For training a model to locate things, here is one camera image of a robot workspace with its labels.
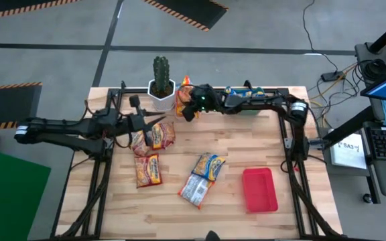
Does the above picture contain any white paper sign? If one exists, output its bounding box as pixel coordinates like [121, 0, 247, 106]
[328, 133, 368, 170]

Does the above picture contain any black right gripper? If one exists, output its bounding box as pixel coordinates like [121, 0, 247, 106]
[181, 83, 229, 123]

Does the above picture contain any black power strip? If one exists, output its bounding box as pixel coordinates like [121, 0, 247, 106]
[320, 70, 345, 82]

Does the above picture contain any reddish pink plastic bin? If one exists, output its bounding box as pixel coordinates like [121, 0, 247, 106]
[241, 167, 279, 214]

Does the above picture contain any black hazard-striped floor mat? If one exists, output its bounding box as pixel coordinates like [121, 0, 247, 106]
[0, 0, 80, 22]
[141, 0, 229, 33]
[0, 81, 44, 131]

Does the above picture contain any black aluminium table frame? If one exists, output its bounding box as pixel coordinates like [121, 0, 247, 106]
[54, 80, 340, 239]

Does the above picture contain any white hexagonal planter pot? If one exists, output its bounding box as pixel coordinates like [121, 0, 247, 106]
[147, 78, 177, 112]

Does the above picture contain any coiled black cable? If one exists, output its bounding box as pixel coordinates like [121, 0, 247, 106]
[359, 58, 386, 81]

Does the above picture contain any green board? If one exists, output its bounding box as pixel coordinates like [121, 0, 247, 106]
[0, 145, 52, 241]

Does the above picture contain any teal plastic bin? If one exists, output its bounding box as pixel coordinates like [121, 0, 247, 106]
[224, 86, 267, 116]

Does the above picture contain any black floor cable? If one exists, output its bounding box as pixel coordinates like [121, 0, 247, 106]
[301, 0, 340, 73]

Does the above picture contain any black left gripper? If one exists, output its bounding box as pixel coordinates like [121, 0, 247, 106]
[125, 94, 168, 148]

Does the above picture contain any orange Maruchan ramen pack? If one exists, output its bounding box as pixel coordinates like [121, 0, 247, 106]
[177, 173, 214, 211]
[175, 85, 197, 119]
[180, 74, 194, 88]

